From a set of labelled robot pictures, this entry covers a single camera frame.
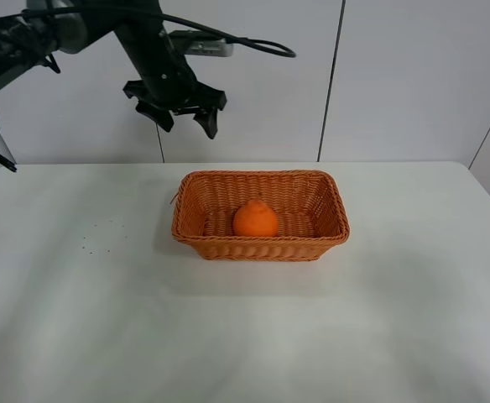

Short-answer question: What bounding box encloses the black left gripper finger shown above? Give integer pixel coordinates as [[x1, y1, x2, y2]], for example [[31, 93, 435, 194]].
[[194, 107, 219, 139], [136, 100, 174, 133]]

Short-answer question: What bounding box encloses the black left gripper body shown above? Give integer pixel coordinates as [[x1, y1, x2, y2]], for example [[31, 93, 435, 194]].
[[115, 1, 227, 116]]

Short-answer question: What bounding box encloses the orange with stem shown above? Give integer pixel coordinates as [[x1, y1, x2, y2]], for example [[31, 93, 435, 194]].
[[232, 200, 279, 237]]

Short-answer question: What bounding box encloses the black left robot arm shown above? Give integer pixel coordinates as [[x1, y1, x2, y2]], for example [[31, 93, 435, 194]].
[[0, 1, 227, 171]]

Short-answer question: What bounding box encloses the orange wicker basket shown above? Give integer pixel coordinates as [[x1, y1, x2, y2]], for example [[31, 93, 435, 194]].
[[171, 170, 350, 262]]

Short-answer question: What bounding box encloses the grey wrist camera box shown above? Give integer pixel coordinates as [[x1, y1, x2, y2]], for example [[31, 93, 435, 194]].
[[169, 30, 233, 58]]

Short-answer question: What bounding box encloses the black cable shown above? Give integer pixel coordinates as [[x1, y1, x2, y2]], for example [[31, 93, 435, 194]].
[[16, 10, 297, 59]]

